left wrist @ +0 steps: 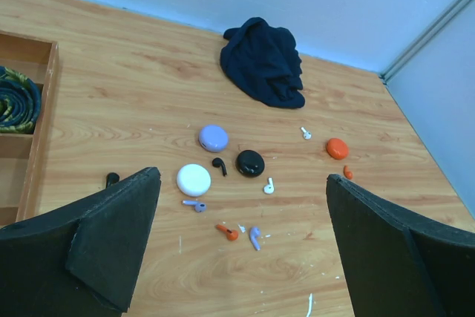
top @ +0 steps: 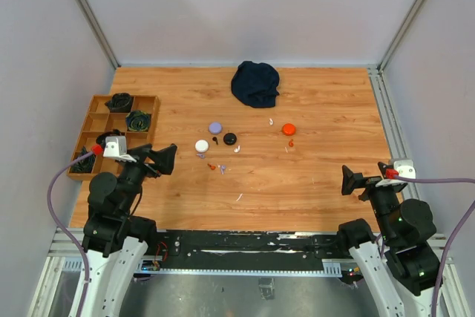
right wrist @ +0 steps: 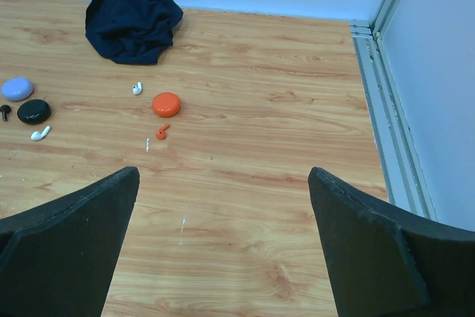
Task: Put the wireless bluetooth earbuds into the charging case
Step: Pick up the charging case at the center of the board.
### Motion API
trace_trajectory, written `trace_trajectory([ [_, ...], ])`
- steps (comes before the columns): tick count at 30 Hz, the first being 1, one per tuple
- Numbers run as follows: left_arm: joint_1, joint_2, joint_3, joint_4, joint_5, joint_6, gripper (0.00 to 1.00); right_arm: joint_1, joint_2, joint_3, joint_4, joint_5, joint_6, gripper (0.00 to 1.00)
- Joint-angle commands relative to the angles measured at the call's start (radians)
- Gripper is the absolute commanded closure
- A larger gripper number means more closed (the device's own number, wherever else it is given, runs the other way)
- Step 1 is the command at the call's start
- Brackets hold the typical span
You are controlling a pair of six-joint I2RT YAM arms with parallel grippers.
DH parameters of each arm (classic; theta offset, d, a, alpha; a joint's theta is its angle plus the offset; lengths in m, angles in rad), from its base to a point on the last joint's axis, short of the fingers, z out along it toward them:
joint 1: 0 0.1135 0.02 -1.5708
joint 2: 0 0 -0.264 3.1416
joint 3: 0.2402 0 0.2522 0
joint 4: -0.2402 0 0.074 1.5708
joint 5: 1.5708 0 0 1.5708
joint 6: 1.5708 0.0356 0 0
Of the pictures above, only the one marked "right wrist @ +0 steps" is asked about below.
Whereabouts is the lavender earbud case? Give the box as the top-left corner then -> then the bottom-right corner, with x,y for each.
1,77 -> 34,102

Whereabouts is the dark navy crumpled cloth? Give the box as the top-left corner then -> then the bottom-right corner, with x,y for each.
85,0 -> 183,65

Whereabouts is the orange earbud right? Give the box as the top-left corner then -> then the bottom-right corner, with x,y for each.
155,124 -> 169,140

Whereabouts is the orange earbud case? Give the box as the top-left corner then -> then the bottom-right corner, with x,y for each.
151,92 -> 181,117

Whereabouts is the aluminium frame rail right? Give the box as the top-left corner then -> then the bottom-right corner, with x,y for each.
350,0 -> 438,221

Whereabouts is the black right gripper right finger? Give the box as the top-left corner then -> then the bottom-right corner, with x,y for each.
308,167 -> 474,316

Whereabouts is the black earbud case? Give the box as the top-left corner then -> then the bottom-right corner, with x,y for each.
17,99 -> 52,125

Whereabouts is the white earbud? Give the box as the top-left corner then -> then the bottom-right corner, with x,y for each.
133,82 -> 143,95
30,125 -> 51,141

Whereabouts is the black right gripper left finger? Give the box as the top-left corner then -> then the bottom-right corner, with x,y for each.
1,166 -> 140,316

